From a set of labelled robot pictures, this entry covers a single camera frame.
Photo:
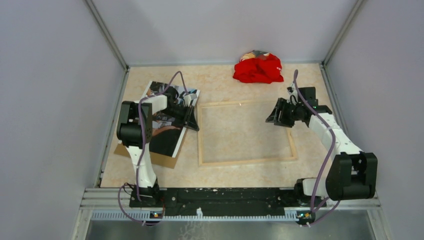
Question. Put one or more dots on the printed photo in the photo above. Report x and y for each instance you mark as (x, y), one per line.
(166, 137)

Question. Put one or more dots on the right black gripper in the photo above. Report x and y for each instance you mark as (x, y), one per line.
(277, 116)

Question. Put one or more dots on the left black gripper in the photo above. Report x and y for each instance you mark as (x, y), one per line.
(188, 119)

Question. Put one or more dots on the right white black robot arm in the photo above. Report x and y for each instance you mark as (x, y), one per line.
(353, 172)

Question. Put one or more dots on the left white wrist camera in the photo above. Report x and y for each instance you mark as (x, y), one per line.
(190, 99)

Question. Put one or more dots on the red cloth bundle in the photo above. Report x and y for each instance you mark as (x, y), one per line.
(258, 66)

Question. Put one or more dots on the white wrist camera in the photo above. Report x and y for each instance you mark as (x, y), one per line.
(190, 99)
(293, 95)

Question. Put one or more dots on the aluminium rail front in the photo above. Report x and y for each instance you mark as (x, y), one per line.
(105, 214)

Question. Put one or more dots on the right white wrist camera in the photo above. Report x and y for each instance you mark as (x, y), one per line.
(293, 95)

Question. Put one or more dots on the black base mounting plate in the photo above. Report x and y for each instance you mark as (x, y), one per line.
(221, 201)

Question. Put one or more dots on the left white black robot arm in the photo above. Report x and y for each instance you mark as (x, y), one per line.
(146, 178)

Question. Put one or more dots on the brown cardboard backing board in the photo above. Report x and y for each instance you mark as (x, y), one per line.
(159, 159)

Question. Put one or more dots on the wooden picture frame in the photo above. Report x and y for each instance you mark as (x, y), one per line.
(246, 132)

